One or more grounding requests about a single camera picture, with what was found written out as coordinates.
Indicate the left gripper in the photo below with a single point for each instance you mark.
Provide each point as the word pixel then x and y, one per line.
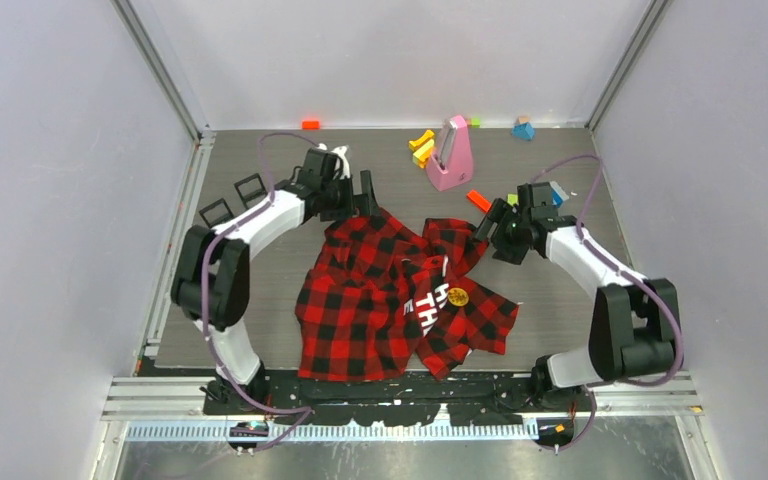
pixel 348 211

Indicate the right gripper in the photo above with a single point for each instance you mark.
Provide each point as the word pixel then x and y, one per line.
pixel 499 213

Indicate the red black plaid shirt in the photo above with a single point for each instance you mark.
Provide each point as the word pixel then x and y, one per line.
pixel 376 297

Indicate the black display box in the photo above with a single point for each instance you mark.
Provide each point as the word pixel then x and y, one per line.
pixel 250 190
pixel 216 213

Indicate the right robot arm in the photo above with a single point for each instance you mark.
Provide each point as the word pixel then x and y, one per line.
pixel 635 335

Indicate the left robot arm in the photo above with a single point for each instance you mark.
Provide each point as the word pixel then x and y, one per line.
pixel 212 279

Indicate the orange red brick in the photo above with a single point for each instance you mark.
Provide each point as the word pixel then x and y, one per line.
pixel 479 201

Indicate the pink metronome box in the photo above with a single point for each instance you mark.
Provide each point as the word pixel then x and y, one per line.
pixel 451 163

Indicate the yellow toy blocks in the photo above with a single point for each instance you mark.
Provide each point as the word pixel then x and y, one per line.
pixel 422 148

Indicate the stacked colourful bricks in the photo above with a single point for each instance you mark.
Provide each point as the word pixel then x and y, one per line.
pixel 559 195

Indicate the orange block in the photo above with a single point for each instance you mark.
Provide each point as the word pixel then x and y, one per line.
pixel 310 124

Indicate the blue wooden block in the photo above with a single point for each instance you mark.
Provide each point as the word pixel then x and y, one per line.
pixel 523 129

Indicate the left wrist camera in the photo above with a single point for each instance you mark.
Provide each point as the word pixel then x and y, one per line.
pixel 342 169

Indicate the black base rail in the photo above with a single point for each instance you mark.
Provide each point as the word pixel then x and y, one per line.
pixel 467 398

